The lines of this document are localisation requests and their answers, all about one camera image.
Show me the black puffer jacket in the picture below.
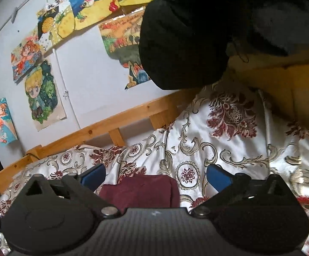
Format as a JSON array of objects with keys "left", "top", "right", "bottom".
[{"left": 139, "top": 0, "right": 309, "bottom": 90}]

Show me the floral satin bed cover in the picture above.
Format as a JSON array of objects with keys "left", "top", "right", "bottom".
[{"left": 0, "top": 81, "right": 309, "bottom": 255}]

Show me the autumn landscape painting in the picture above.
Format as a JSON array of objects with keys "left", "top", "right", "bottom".
[{"left": 98, "top": 7, "right": 150, "bottom": 89}]

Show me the wooden bed frame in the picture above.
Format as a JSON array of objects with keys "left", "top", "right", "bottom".
[{"left": 0, "top": 54, "right": 309, "bottom": 192}]

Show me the maroon knit sweater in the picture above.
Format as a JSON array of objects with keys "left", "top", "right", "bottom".
[{"left": 99, "top": 174, "right": 180, "bottom": 213}]

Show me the blond boy anime drawing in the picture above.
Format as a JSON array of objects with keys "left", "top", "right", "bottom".
[{"left": 24, "top": 60, "right": 67, "bottom": 131}]

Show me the small orange-haired girl cutout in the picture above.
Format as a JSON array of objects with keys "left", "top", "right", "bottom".
[{"left": 0, "top": 97, "right": 17, "bottom": 145}]

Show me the red-haired girl anime drawing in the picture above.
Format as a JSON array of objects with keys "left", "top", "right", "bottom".
[{"left": 11, "top": 27, "right": 41, "bottom": 83}]

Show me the yellow pineapple painting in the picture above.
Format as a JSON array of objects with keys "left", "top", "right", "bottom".
[{"left": 37, "top": 0, "right": 75, "bottom": 54}]

